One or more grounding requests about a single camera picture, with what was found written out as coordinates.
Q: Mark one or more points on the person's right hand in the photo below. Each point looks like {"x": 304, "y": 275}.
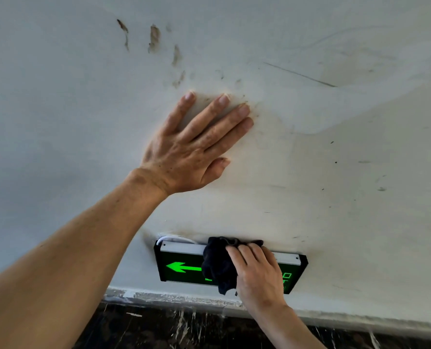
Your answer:
{"x": 259, "y": 276}

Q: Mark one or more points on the person's left hand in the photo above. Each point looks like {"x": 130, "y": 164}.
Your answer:
{"x": 179, "y": 159}

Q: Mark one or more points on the person's right fingers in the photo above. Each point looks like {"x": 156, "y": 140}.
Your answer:
{"x": 250, "y": 258}

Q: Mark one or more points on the person's left thumb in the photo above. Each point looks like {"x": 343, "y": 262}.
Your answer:
{"x": 217, "y": 168}

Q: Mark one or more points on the person's left middle finger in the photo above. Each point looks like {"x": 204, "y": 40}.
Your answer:
{"x": 221, "y": 123}

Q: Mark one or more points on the person's left little finger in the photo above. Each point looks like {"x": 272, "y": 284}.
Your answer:
{"x": 181, "y": 110}

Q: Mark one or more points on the black cleaning cloth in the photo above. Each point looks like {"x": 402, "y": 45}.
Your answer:
{"x": 219, "y": 265}

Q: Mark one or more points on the person's left forearm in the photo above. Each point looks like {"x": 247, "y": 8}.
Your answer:
{"x": 62, "y": 258}

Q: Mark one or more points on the person's right forearm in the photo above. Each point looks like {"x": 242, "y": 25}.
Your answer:
{"x": 286, "y": 328}

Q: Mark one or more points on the grey skirting strip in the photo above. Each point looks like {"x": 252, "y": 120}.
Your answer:
{"x": 237, "y": 305}

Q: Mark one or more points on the green arrow exit sign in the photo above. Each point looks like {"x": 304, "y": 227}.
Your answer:
{"x": 186, "y": 267}

